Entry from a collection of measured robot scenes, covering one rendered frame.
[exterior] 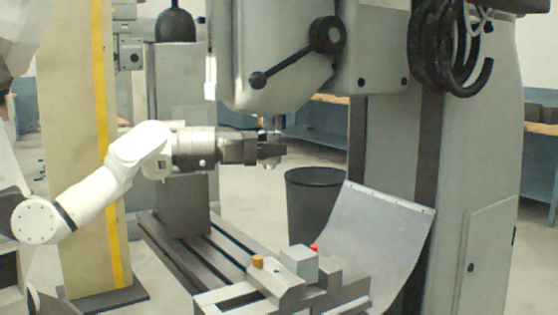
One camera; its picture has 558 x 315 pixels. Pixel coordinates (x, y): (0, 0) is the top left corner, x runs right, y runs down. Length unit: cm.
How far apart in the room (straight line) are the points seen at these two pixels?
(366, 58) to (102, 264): 221
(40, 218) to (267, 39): 48
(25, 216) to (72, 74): 175
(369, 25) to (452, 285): 68
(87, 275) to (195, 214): 158
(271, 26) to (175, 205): 65
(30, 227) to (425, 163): 83
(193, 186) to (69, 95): 137
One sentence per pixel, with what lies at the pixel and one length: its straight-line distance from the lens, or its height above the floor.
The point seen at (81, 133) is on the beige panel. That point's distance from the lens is 247.
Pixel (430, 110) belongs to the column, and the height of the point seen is 130.
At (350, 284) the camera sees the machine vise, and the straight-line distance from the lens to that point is 87.
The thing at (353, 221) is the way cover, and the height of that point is 98.
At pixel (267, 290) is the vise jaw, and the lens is 79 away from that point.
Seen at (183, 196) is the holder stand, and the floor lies 103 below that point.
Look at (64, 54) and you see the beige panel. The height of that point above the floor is 147.
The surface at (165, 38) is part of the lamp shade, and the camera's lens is 71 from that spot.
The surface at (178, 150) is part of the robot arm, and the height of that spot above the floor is 125.
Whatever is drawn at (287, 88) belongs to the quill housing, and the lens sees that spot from 75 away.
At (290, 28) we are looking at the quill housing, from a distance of 74.
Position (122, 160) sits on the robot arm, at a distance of 78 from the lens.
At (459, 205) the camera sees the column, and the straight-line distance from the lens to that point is 106.
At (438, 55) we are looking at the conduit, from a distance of 77.
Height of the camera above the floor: 141
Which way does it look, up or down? 13 degrees down
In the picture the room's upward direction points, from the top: straight up
